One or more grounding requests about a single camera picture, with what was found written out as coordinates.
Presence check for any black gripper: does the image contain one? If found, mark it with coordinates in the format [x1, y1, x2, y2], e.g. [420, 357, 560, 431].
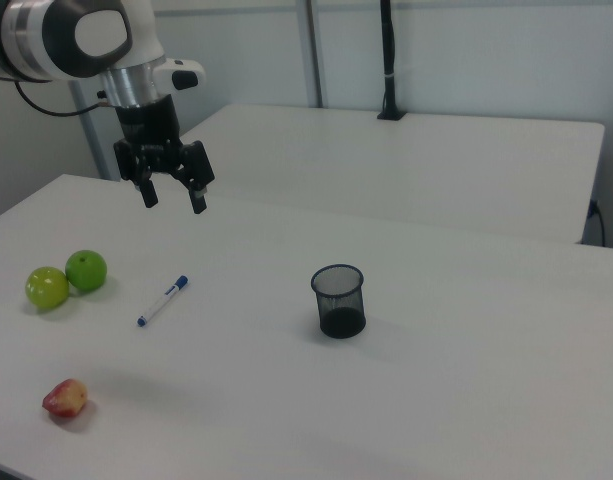
[113, 94, 216, 215]

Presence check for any white marker with blue cap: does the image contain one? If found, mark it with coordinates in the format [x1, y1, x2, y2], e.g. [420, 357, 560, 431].
[136, 274, 190, 328]

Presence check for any dark green apple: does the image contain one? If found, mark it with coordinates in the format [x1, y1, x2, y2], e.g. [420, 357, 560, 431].
[64, 249, 108, 293]

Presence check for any yellow-green apple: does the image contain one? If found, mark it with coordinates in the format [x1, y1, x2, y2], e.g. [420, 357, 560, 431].
[25, 266, 70, 309]

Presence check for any black mesh pen cup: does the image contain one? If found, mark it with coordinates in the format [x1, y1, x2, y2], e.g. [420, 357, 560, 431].
[310, 264, 368, 339]

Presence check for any red and yellow apple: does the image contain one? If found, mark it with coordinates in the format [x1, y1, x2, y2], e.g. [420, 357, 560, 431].
[41, 378, 89, 419]

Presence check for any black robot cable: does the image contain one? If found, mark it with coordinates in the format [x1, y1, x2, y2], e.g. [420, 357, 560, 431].
[14, 79, 112, 118]

